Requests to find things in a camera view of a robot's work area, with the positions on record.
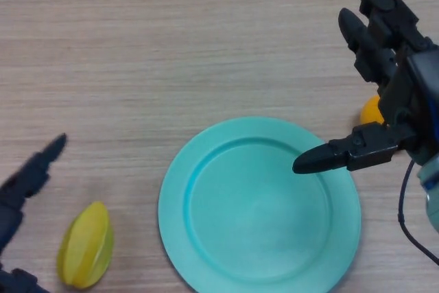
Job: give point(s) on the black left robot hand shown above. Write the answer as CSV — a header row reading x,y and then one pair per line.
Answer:
x,y
24,183

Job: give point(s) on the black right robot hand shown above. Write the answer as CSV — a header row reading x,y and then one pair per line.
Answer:
x,y
411,101

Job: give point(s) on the yellow starfruit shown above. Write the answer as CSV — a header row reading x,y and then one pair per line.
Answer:
x,y
87,245

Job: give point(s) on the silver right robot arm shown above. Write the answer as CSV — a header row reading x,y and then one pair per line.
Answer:
x,y
433,204

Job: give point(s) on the turquoise green plate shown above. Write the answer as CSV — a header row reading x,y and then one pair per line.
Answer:
x,y
257,217

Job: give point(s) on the orange round fruit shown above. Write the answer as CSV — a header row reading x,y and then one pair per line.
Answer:
x,y
370,111

